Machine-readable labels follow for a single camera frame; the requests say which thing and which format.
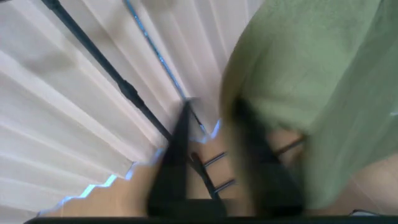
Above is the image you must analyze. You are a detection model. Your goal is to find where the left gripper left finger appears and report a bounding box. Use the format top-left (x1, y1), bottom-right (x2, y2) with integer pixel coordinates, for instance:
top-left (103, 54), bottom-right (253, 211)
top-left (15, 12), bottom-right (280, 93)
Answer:
top-left (147, 101), bottom-right (193, 217)

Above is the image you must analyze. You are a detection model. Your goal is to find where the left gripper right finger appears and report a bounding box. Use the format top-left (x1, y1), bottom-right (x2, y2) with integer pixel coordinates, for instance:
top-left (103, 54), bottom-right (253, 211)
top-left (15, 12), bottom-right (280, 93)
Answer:
top-left (232, 98), bottom-right (306, 216)

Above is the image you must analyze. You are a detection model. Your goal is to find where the green printed sleeveless shirt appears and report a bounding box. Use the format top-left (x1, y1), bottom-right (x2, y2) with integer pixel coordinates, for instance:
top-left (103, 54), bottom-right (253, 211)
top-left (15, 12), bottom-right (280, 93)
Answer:
top-left (220, 0), bottom-right (398, 209)

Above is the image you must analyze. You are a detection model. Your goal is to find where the black clothes rack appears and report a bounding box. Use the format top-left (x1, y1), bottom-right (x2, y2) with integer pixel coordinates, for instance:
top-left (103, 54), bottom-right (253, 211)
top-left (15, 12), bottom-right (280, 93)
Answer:
top-left (40, 0), bottom-right (305, 202)

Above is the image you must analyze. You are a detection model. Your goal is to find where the beige curtain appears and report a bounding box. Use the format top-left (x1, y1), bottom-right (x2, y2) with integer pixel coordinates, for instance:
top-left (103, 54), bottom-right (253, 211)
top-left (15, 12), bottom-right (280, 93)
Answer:
top-left (0, 0), bottom-right (265, 224)

